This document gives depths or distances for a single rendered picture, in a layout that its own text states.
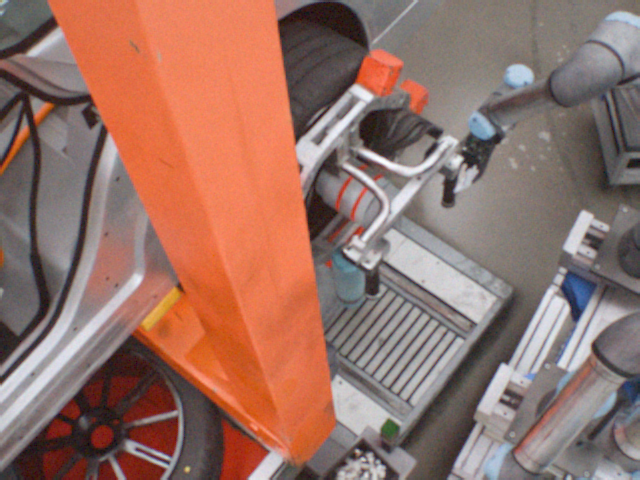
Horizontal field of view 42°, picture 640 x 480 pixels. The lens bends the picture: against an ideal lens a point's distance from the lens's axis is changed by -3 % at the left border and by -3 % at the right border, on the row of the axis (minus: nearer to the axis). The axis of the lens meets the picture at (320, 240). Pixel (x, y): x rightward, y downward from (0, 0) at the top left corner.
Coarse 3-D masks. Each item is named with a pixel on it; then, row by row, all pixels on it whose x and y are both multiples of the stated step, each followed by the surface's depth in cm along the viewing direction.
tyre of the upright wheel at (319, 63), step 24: (288, 24) 211; (312, 24) 216; (288, 48) 203; (312, 48) 204; (336, 48) 207; (360, 48) 215; (288, 72) 200; (312, 72) 200; (336, 72) 200; (288, 96) 196; (312, 96) 196; (312, 240) 246
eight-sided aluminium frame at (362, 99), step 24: (360, 96) 202; (384, 96) 207; (408, 96) 219; (336, 120) 202; (384, 120) 232; (312, 144) 196; (336, 144) 199; (312, 168) 195; (336, 216) 244; (336, 240) 240
